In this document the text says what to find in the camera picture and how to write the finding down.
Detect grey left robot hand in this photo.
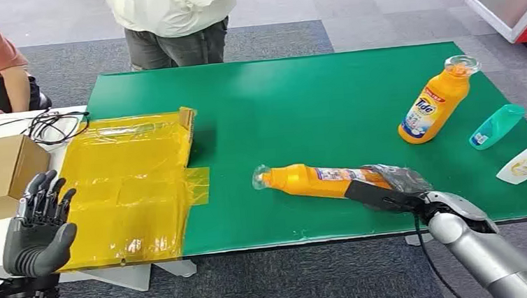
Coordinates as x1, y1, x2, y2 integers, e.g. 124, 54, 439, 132
0, 168, 83, 281

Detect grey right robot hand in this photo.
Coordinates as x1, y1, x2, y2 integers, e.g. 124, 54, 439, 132
342, 159, 450, 222

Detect orange bottle with clear cap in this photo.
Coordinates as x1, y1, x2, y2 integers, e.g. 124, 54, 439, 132
251, 155, 395, 206

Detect orange Tide bottle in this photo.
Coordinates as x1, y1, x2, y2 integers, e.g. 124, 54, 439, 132
393, 53, 488, 146

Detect teal plastic bottle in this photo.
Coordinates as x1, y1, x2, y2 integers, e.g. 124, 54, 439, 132
467, 103, 527, 152

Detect white table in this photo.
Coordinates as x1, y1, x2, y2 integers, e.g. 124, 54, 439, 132
0, 98, 200, 298

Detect brown cardboard box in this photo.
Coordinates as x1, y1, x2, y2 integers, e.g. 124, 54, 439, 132
0, 132, 56, 224

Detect green table mat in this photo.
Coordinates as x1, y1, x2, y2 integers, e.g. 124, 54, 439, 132
82, 36, 527, 264

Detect yellow plastic sheet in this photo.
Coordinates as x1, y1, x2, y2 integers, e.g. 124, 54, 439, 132
50, 106, 217, 274

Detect person in white top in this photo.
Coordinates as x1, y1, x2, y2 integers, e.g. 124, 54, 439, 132
104, 0, 256, 74

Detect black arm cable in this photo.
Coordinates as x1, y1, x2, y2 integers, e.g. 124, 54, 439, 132
412, 211, 467, 298

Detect black cable bundle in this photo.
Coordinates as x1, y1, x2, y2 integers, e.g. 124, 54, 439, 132
0, 106, 93, 150

